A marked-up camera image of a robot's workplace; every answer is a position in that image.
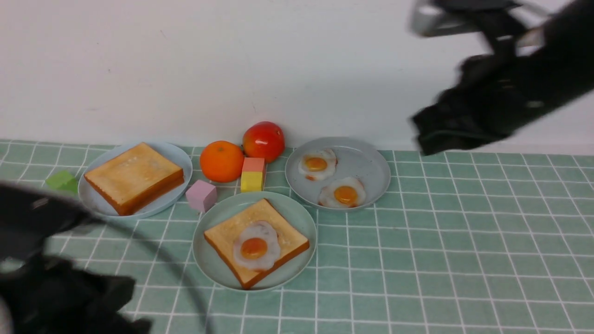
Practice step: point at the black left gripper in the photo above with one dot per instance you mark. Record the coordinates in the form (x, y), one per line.
(58, 298)

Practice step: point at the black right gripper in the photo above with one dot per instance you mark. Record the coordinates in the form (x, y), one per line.
(490, 102)

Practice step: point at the toast slice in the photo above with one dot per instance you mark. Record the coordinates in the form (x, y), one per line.
(222, 237)
(128, 198)
(139, 164)

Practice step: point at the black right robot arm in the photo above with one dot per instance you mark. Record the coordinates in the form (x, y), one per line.
(567, 34)

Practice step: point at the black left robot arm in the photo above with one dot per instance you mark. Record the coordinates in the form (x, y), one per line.
(30, 217)

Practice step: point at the light blue bread plate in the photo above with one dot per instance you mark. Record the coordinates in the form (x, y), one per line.
(94, 201)

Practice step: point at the green cube block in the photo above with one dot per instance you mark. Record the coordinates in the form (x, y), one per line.
(63, 181)

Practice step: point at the grey egg plate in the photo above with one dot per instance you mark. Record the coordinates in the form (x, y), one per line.
(356, 158)

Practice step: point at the green empty centre plate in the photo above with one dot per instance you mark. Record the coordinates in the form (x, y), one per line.
(214, 268)

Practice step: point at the pink cube block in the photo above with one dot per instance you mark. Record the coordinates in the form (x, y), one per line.
(201, 196)

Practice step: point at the orange fruit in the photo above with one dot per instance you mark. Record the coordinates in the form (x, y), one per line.
(222, 161)

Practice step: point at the red tomato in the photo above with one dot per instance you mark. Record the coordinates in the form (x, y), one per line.
(264, 140)

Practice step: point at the yellow block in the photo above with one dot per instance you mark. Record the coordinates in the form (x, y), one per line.
(252, 182)

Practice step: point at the salmon pink block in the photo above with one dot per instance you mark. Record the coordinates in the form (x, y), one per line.
(254, 165)

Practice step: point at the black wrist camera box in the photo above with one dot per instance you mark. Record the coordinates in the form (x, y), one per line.
(436, 18)

